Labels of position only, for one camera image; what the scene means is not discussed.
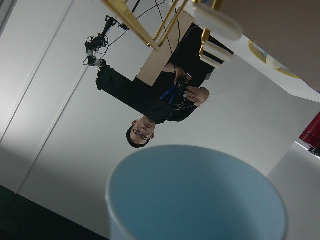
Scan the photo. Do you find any standing man with glasses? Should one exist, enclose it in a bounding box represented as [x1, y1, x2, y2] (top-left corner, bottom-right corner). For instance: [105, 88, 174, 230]
[95, 63, 211, 149]

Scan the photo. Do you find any wooden board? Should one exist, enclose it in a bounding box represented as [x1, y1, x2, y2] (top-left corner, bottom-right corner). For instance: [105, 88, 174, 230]
[136, 10, 194, 87]

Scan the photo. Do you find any red cylinder bottle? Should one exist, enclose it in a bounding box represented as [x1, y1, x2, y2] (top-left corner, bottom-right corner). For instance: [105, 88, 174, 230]
[299, 114, 320, 150]

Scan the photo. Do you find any gold wire cup holder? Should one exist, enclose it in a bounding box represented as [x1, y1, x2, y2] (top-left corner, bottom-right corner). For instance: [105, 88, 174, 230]
[103, 0, 244, 69]

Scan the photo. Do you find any black camera tripod rig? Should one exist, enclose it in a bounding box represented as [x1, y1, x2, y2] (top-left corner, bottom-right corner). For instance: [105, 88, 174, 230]
[82, 15, 130, 67]

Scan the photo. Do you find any light blue plastic cup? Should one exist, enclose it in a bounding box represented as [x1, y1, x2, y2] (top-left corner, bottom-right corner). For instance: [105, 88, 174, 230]
[106, 145, 288, 240]

